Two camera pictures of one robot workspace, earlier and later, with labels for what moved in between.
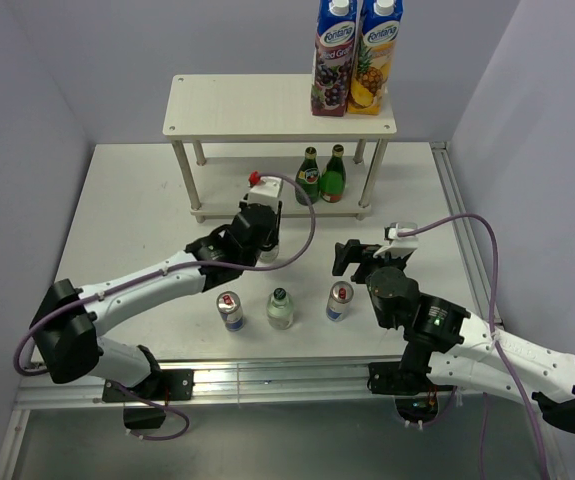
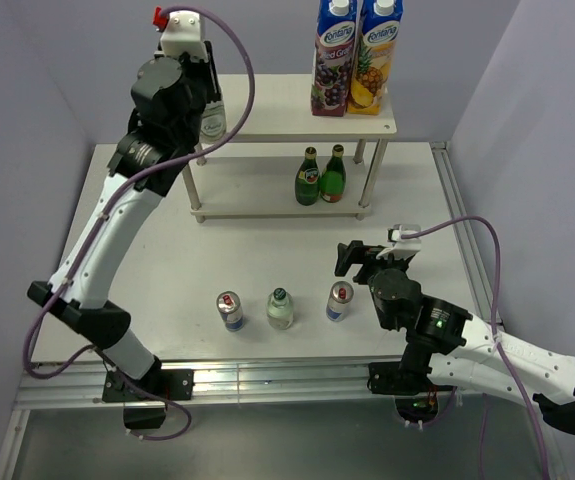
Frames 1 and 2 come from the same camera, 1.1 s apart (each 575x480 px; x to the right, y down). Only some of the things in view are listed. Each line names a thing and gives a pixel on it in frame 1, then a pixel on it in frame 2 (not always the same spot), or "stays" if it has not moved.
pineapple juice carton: x=379 y=23 stays
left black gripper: x=273 y=236 to x=214 y=92
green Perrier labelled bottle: x=309 y=176 stays
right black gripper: x=354 y=251 stays
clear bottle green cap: x=270 y=256 to x=213 y=122
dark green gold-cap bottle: x=333 y=176 stays
